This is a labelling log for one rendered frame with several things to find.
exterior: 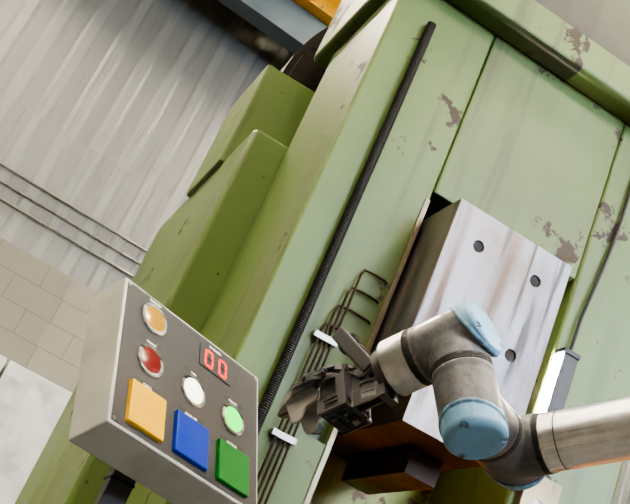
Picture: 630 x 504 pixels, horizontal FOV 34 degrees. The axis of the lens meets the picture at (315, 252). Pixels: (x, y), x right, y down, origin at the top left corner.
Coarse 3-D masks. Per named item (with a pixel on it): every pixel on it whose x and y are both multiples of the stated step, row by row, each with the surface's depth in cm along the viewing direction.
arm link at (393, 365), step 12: (396, 336) 151; (384, 348) 151; (396, 348) 149; (384, 360) 150; (396, 360) 149; (384, 372) 149; (396, 372) 149; (408, 372) 148; (396, 384) 149; (408, 384) 149; (420, 384) 149
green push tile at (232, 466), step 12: (216, 444) 163; (228, 444) 164; (216, 456) 161; (228, 456) 163; (240, 456) 165; (216, 468) 159; (228, 468) 161; (240, 468) 164; (228, 480) 160; (240, 480) 162; (240, 492) 161
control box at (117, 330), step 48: (96, 336) 158; (144, 336) 160; (192, 336) 171; (96, 384) 150; (144, 384) 154; (240, 384) 177; (96, 432) 145; (240, 432) 169; (144, 480) 155; (192, 480) 155
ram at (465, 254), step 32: (448, 224) 213; (480, 224) 214; (416, 256) 220; (448, 256) 209; (480, 256) 212; (512, 256) 215; (544, 256) 219; (416, 288) 210; (448, 288) 207; (480, 288) 210; (512, 288) 213; (544, 288) 217; (384, 320) 217; (416, 320) 202; (512, 320) 211; (544, 320) 215; (512, 352) 210; (544, 352) 213; (512, 384) 207
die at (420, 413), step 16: (400, 400) 201; (416, 400) 197; (432, 400) 199; (384, 416) 204; (400, 416) 197; (416, 416) 197; (432, 416) 198; (352, 432) 215; (368, 432) 211; (384, 432) 206; (400, 432) 202; (416, 432) 198; (432, 432) 197; (336, 448) 231; (352, 448) 226; (368, 448) 221; (384, 448) 216; (432, 448) 203; (448, 464) 208; (464, 464) 204
